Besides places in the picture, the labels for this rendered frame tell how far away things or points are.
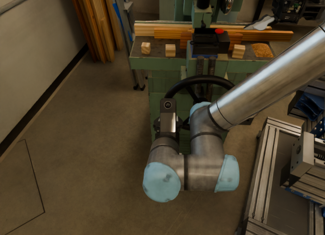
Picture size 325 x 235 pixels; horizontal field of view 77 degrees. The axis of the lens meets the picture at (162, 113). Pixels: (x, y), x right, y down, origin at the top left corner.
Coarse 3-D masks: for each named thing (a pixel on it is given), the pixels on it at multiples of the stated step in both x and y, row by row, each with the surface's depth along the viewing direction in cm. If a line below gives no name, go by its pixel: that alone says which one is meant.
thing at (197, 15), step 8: (192, 0) 88; (192, 8) 87; (200, 8) 82; (208, 8) 82; (192, 16) 86; (200, 16) 80; (208, 16) 80; (192, 24) 85; (200, 24) 83; (208, 24) 82
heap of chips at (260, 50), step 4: (252, 44) 89; (256, 44) 86; (260, 44) 86; (264, 44) 86; (252, 48) 87; (256, 48) 85; (260, 48) 84; (264, 48) 83; (268, 48) 84; (256, 52) 84; (260, 52) 83; (264, 52) 82; (268, 52) 82; (256, 56) 83; (260, 56) 83; (264, 56) 82; (268, 56) 82; (272, 56) 83
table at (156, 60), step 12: (144, 36) 94; (132, 48) 87; (156, 48) 87; (132, 60) 84; (144, 60) 83; (156, 60) 83; (168, 60) 83; (180, 60) 82; (240, 60) 81; (252, 60) 81; (264, 60) 81; (180, 72) 84; (240, 72) 85; (252, 72) 85; (204, 84) 79
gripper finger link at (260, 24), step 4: (264, 16) 68; (268, 16) 67; (256, 20) 69; (260, 20) 68; (264, 20) 68; (268, 20) 67; (272, 20) 66; (248, 24) 70; (252, 24) 69; (256, 24) 69; (260, 24) 68; (264, 24) 67; (244, 28) 70; (248, 28) 70; (252, 28) 70; (256, 28) 68; (260, 28) 67; (264, 28) 66
